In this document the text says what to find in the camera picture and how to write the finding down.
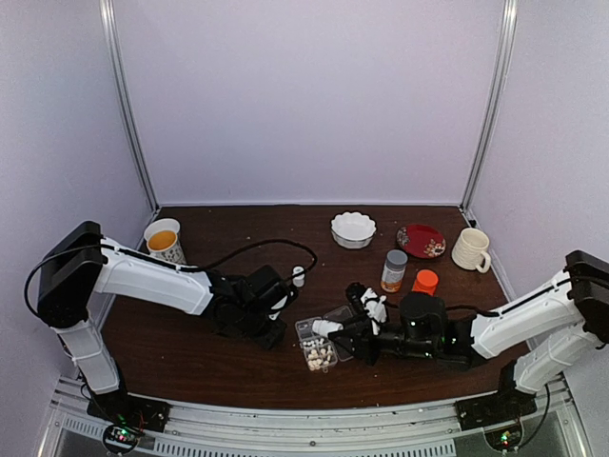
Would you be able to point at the small white pill bottle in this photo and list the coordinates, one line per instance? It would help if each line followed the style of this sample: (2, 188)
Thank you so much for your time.
(298, 276)

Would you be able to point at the grey capped vitamin bottle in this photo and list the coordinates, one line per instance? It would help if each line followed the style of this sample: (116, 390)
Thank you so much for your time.
(393, 270)

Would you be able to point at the aluminium frame post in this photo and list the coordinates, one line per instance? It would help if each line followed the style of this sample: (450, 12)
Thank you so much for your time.
(504, 53)
(108, 19)

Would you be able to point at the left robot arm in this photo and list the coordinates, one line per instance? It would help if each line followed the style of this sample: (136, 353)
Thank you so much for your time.
(86, 264)

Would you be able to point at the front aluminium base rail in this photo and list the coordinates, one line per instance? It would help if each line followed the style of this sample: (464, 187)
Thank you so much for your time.
(423, 429)

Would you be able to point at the orange pill bottle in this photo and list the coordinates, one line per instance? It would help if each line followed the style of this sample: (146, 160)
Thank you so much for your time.
(426, 281)

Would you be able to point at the white pills in organizer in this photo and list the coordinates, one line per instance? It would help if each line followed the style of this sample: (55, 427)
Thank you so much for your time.
(322, 364)

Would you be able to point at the aluminium frame post right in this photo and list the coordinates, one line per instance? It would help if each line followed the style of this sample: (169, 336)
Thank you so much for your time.
(504, 53)

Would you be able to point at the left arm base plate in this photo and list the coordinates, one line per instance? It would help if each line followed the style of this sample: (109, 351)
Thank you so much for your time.
(135, 412)

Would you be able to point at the cream ribbed ceramic mug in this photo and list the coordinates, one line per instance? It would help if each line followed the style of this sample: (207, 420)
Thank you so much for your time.
(470, 252)

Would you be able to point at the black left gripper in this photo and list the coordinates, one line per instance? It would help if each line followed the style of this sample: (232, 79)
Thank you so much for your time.
(271, 338)

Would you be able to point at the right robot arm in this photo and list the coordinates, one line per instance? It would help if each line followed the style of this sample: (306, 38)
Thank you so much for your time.
(571, 309)

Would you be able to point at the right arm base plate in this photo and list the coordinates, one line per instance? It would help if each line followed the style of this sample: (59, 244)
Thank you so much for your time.
(489, 410)

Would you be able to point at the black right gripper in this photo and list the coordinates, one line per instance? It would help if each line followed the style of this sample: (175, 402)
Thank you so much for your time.
(363, 338)

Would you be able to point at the red floral saucer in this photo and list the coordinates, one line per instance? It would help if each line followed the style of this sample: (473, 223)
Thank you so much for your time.
(421, 241)

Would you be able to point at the white pills group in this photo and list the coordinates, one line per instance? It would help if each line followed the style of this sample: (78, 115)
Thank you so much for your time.
(314, 342)
(320, 353)

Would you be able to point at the clear plastic pill organizer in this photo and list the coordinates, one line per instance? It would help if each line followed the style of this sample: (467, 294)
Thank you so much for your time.
(304, 332)

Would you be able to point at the floral mug yellow inside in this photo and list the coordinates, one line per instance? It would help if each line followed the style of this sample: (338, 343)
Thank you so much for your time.
(162, 239)

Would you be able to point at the aluminium frame post left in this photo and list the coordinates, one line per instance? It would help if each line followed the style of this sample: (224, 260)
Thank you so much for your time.
(108, 19)

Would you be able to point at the white fluted ceramic bowl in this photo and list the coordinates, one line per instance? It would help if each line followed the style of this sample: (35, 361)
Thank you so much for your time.
(353, 230)

